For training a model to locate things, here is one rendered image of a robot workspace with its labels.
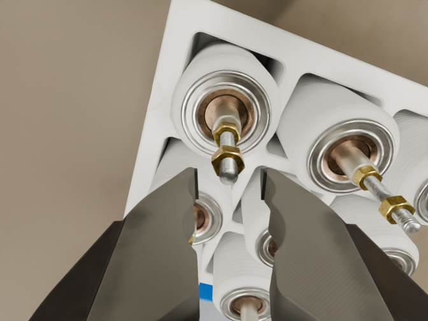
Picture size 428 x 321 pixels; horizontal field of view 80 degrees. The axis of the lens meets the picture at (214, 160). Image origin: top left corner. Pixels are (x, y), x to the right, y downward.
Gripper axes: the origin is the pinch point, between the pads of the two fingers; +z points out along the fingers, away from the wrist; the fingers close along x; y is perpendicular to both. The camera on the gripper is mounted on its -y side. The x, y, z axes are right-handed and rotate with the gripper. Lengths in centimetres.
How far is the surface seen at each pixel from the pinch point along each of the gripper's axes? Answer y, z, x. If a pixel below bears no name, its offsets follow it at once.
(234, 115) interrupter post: -0.4, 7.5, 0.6
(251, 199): 12.8, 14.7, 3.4
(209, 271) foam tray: 30.1, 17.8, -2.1
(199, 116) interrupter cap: 0.4, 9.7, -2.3
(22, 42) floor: -3.4, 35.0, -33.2
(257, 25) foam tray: -6.1, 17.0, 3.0
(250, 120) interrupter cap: 0.8, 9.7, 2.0
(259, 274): 22.2, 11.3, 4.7
